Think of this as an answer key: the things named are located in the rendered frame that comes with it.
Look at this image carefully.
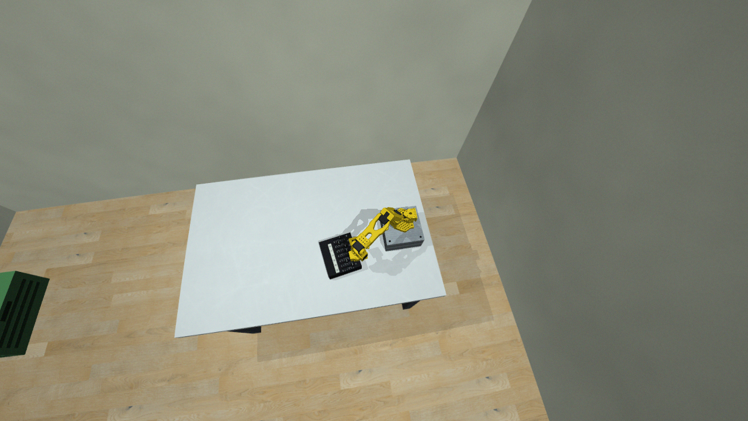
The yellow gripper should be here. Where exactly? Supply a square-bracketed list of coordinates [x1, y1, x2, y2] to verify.
[349, 237, 360, 261]

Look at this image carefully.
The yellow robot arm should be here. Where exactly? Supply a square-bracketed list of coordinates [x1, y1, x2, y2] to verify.
[351, 207, 416, 261]

